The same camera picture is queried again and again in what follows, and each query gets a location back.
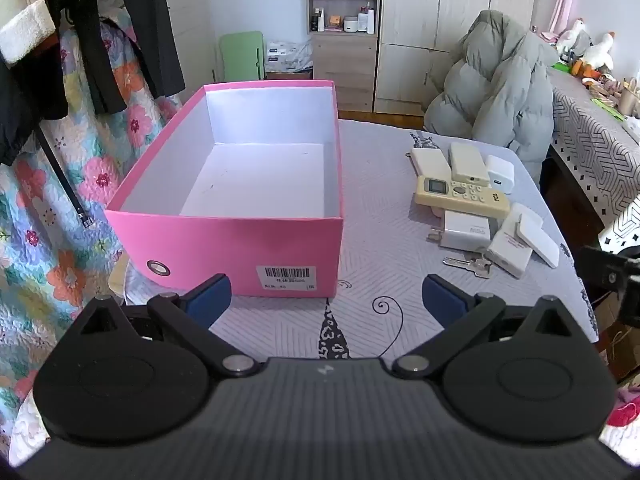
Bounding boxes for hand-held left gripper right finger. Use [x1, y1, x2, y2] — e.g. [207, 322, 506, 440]
[392, 274, 572, 380]

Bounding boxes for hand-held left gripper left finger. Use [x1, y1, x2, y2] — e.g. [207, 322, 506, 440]
[80, 274, 262, 380]

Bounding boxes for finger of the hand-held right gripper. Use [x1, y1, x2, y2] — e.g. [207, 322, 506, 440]
[575, 245, 640, 293]

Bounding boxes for silver keys with ring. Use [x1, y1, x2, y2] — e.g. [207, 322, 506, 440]
[442, 255, 493, 280]

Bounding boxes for pink cardboard box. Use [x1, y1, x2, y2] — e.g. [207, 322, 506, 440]
[104, 79, 345, 298]

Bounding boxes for white plug charger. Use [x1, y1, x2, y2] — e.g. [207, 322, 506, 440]
[426, 210, 494, 252]

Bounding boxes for white remote control small screen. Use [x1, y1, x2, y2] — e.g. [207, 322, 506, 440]
[414, 176, 511, 219]

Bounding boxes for white cube charger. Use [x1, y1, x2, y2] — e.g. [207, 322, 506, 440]
[485, 155, 516, 195]

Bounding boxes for brown cardboard carton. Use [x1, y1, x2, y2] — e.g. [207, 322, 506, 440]
[595, 290, 640, 382]

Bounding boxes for desk with geometric cloth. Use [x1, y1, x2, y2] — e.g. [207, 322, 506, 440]
[550, 67, 640, 246]

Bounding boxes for pink cloth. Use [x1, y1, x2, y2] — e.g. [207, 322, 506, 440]
[597, 382, 640, 461]

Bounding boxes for floral quilt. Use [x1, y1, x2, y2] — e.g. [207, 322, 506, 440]
[0, 15, 183, 461]

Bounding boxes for black belt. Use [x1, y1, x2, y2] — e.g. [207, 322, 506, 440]
[35, 127, 96, 228]

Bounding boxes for grey puffer jacket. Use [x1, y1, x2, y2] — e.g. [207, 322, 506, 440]
[424, 9, 558, 181]

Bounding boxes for white goose plush toy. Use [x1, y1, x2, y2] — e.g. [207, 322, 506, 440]
[557, 19, 592, 57]
[582, 32, 616, 76]

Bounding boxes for green folding table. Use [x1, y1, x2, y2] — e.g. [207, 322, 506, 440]
[218, 31, 266, 83]

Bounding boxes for wooden shelf cabinet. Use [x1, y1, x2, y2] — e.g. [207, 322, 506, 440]
[306, 0, 383, 111]

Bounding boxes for white tissue packs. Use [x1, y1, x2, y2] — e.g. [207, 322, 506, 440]
[265, 40, 315, 73]

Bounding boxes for black jacket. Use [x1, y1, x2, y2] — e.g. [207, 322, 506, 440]
[0, 45, 68, 167]

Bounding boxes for dark grey coat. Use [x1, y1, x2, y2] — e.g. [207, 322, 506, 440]
[112, 0, 187, 98]

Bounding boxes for light wood wardrobe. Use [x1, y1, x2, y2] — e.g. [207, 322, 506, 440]
[372, 0, 538, 116]

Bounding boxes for cream garment fleece cuff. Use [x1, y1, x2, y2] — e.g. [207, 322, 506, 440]
[0, 0, 57, 66]

